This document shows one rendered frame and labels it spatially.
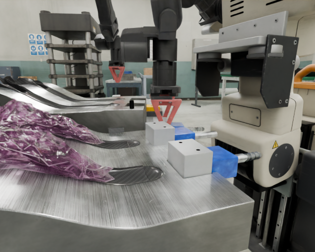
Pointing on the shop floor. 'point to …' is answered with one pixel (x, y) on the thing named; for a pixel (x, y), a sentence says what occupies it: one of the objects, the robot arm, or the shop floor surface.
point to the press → (90, 29)
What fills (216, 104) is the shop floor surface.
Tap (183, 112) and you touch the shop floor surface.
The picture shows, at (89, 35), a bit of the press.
